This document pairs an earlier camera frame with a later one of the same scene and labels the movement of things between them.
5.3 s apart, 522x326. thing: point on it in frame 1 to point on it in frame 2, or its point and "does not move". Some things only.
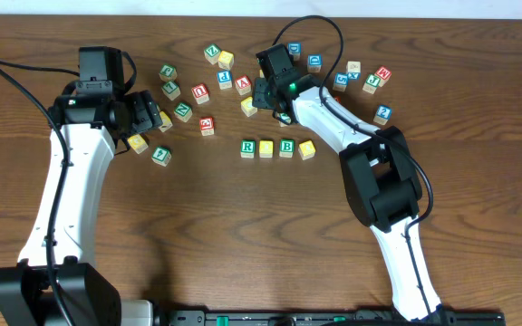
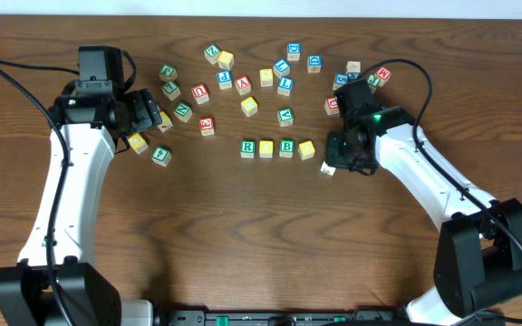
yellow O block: [306, 149] does not move
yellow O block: [265, 148] does not move
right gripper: [257, 100] to [334, 158]
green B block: [286, 148] does not move
